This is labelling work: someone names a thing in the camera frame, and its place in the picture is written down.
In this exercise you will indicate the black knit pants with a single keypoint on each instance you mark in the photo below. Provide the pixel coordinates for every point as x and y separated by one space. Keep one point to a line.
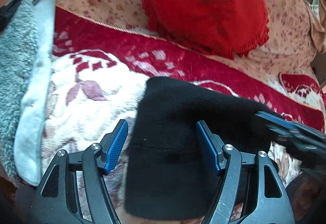
167 178

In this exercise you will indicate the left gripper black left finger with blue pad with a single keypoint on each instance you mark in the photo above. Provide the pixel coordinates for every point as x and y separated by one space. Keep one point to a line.
106 153

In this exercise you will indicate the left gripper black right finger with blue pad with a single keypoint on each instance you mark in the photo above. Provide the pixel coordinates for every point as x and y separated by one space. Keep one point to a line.
221 158

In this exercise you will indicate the red heart-shaped ruffled pillow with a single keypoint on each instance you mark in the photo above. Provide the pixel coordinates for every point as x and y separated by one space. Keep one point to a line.
214 27

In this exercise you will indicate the grey fluffy fleece garment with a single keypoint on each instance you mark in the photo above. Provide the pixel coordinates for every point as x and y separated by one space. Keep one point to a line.
26 50

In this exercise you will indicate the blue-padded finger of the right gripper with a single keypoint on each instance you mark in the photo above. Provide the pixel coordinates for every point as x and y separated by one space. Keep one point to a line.
277 119

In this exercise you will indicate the red and white plush blanket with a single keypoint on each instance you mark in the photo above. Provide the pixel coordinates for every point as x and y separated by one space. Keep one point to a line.
99 77

